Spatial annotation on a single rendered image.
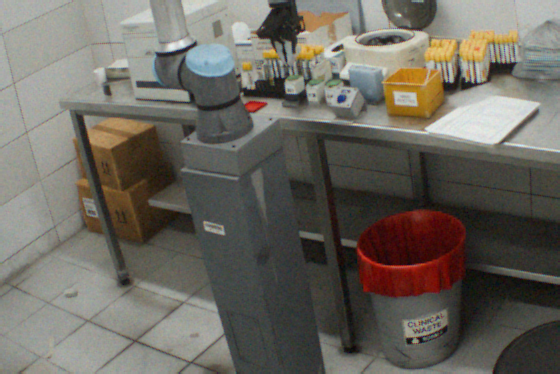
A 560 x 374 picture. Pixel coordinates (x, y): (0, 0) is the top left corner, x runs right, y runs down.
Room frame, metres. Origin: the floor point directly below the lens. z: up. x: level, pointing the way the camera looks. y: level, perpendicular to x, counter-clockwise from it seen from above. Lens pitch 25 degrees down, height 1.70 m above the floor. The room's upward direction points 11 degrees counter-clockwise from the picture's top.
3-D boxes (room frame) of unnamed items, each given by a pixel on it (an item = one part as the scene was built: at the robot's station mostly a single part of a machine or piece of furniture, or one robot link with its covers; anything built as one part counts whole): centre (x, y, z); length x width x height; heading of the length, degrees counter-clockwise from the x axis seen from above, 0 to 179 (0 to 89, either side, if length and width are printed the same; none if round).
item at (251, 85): (2.46, -0.03, 0.93); 0.17 x 0.09 x 0.11; 49
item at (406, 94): (2.09, -0.42, 0.93); 0.13 x 0.13 x 0.10; 53
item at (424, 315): (2.14, -0.37, 0.22); 0.38 x 0.37 x 0.44; 49
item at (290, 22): (2.33, -0.11, 1.14); 0.09 x 0.08 x 0.12; 139
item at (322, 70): (2.51, -0.13, 0.91); 0.20 x 0.10 x 0.07; 49
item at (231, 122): (1.99, 0.11, 1.00); 0.15 x 0.15 x 0.10
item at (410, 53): (2.44, -0.41, 0.94); 0.30 x 0.24 x 0.12; 130
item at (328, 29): (2.73, -0.18, 0.95); 0.29 x 0.25 x 0.15; 139
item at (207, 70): (1.99, 0.12, 1.12); 0.13 x 0.12 x 0.14; 39
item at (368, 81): (2.22, -0.31, 0.92); 0.10 x 0.07 x 0.10; 41
